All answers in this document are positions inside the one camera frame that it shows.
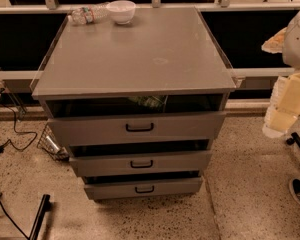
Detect grey drawer cabinet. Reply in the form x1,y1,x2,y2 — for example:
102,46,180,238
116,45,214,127
33,8,235,200

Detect green packet in drawer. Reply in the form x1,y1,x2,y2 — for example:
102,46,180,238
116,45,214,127
129,95,167,110

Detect grey drawer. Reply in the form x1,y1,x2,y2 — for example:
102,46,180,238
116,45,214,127
84,177,202,200
48,112,226,146
70,151,212,177

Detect black right base leg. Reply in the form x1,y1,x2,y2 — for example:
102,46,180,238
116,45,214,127
286,132,300,149

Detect black power cable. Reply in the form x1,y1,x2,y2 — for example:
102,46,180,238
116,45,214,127
0,87,38,240

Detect grey top drawer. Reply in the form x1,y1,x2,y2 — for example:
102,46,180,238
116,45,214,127
48,112,226,146

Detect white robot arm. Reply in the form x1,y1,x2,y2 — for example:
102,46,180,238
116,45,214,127
261,11,300,138

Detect wire mesh basket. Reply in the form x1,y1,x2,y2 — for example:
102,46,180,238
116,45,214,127
37,125,69,161

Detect grey bottom drawer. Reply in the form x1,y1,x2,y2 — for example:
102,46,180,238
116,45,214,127
84,177,202,200

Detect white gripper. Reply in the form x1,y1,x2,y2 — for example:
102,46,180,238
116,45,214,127
261,28,300,138

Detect grey middle drawer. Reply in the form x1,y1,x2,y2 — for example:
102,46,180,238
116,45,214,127
70,151,212,177

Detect black base leg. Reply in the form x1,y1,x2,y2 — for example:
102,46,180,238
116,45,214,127
286,132,300,149
29,194,50,240

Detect white bowl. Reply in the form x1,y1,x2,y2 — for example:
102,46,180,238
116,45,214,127
106,0,136,25

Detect black left base leg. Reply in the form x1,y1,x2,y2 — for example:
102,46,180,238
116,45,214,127
29,194,50,240

